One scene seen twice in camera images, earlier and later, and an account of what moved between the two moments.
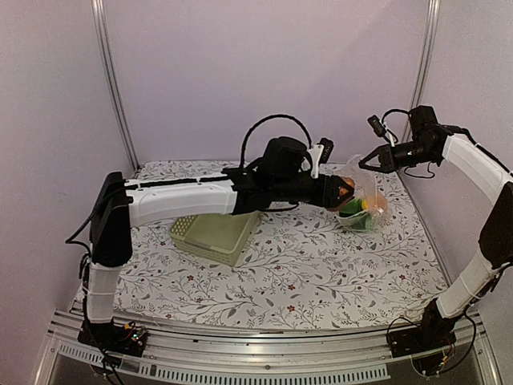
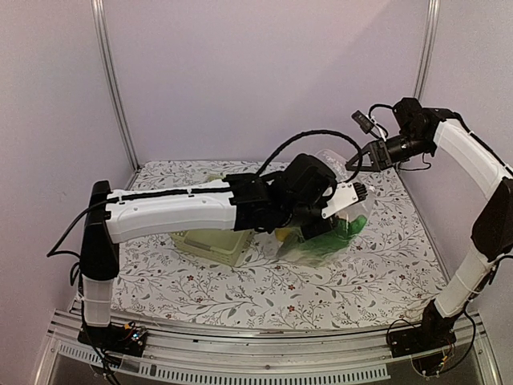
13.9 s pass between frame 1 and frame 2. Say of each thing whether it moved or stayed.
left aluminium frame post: stayed
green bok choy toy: moved
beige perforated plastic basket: stayed
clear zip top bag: moved
